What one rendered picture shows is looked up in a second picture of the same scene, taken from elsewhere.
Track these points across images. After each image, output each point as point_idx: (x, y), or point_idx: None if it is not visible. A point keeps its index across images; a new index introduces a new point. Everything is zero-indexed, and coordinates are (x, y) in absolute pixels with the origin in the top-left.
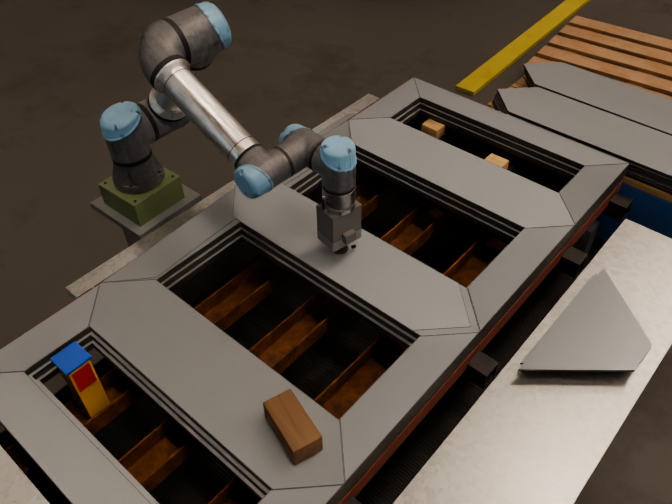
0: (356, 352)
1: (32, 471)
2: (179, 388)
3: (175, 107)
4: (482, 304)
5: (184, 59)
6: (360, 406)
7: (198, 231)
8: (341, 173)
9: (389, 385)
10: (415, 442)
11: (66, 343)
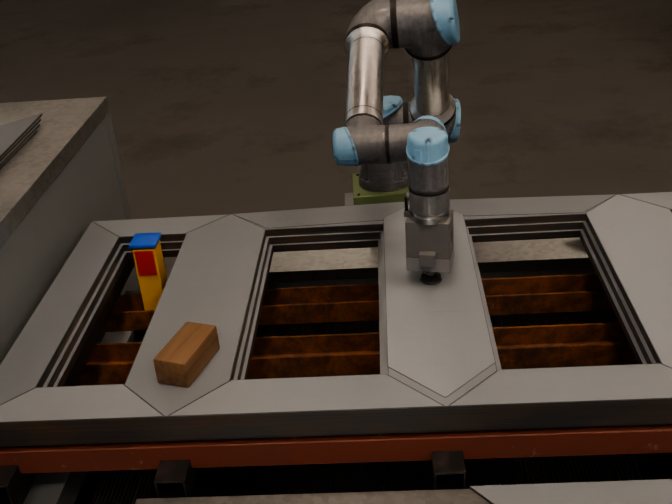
0: None
1: None
2: (173, 295)
3: (424, 109)
4: (489, 390)
5: (380, 30)
6: (257, 383)
7: (342, 215)
8: (415, 164)
9: (301, 386)
10: None
11: (161, 236)
